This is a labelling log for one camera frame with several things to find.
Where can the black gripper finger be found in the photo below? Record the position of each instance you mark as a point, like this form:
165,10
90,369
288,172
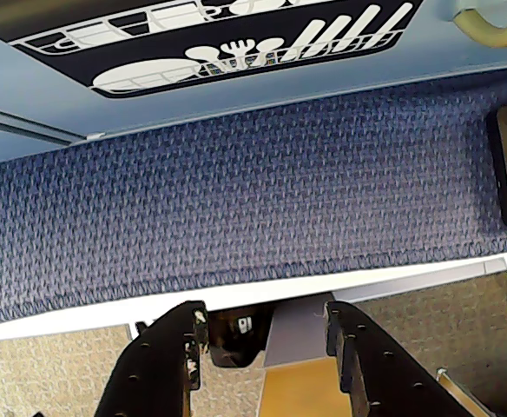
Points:
379,360
149,369

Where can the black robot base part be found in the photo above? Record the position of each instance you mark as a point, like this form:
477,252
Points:
236,339

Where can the blue woven rug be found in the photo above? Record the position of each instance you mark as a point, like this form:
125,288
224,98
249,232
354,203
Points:
236,195

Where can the yellow wooden plank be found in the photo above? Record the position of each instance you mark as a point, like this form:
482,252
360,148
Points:
297,391

